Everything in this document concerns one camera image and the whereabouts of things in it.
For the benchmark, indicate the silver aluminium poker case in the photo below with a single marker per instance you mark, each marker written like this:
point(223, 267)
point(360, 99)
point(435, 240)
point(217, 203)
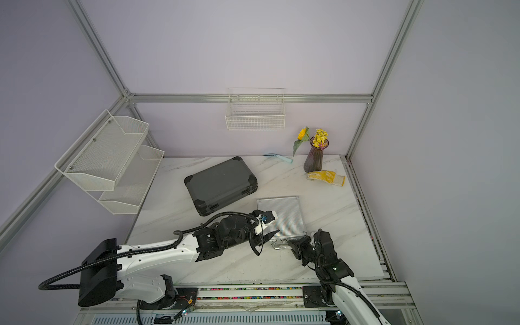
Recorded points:
point(290, 221)

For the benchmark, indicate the white mesh two-tier shelf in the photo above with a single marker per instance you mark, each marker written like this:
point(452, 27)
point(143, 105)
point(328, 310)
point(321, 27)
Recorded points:
point(112, 164)

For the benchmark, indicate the yellow sunflower with leaf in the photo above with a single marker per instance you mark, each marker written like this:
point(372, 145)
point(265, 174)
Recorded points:
point(302, 137)

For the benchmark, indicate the aluminium frame rail structure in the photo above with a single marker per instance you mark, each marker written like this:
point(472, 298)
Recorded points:
point(23, 215)

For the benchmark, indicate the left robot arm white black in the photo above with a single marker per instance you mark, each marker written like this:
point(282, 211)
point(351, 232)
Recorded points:
point(117, 271)

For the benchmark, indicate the dark grey poker case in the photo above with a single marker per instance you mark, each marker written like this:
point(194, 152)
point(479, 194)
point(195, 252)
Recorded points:
point(218, 186)

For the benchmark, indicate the light blue plastic tool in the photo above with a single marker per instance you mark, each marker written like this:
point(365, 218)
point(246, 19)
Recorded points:
point(280, 157)

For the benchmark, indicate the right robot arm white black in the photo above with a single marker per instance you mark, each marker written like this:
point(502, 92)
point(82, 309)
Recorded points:
point(338, 287)

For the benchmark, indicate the yellow work glove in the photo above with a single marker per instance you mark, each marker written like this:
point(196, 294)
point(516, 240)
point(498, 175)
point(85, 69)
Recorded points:
point(329, 177)

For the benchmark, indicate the yellow flower bunch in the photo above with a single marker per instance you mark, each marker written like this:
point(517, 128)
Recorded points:
point(320, 139)

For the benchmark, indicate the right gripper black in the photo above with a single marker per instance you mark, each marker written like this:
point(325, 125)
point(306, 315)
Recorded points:
point(298, 248)

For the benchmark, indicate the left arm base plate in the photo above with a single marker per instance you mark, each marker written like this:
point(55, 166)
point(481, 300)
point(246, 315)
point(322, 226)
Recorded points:
point(179, 299)

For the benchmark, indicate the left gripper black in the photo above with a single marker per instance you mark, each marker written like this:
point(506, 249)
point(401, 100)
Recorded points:
point(263, 240)

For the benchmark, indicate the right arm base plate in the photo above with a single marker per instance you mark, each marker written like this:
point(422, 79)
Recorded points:
point(317, 296)

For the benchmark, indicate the white wire wall basket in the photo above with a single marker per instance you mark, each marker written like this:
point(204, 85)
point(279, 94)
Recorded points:
point(255, 109)

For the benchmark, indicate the purple glass vase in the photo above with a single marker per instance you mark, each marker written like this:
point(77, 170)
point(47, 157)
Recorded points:
point(314, 159)

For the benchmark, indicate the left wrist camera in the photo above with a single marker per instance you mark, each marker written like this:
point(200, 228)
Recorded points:
point(265, 219)

